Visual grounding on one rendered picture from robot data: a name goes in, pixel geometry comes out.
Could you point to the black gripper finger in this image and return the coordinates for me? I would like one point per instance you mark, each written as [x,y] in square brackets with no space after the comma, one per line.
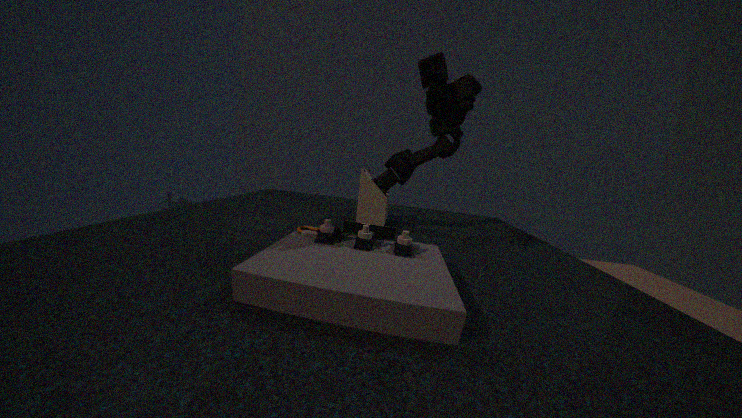
[438,76]
[436,96]

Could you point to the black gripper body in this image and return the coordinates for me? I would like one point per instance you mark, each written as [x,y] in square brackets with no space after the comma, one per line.
[445,125]

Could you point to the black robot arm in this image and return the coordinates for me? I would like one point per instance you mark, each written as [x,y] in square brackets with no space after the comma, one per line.
[464,91]

